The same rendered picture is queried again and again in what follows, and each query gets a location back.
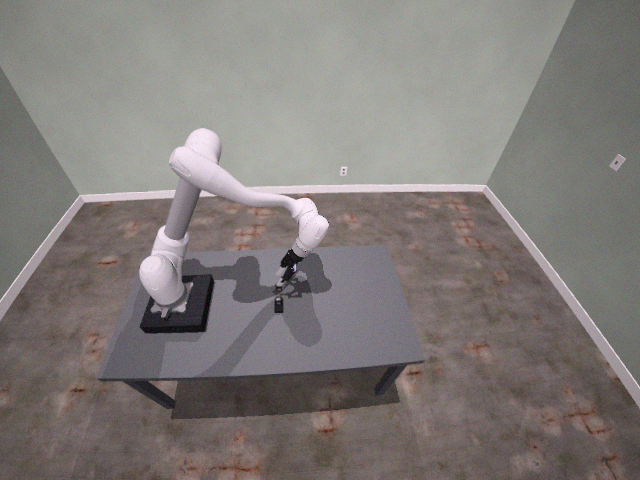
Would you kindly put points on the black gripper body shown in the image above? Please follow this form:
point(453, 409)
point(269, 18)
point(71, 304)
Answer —
point(296, 259)

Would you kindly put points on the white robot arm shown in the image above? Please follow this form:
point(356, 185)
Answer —
point(198, 166)

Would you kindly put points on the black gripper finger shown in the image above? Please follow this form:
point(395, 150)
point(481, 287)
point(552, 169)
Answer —
point(284, 263)
point(288, 274)

